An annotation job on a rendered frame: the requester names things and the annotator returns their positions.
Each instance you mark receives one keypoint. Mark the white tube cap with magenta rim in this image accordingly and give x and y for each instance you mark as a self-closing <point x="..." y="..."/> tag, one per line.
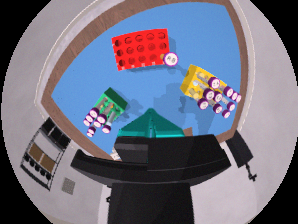
<point x="89" y="117"/>

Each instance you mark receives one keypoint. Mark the red rack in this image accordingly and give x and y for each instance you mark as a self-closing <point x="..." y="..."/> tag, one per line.
<point x="140" y="46"/>

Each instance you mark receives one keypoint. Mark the blue bench mat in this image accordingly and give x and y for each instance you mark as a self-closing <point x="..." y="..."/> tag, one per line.
<point x="201" y="34"/>

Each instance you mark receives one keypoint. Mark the green tube rack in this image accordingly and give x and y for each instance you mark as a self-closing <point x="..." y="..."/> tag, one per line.
<point x="114" y="98"/>

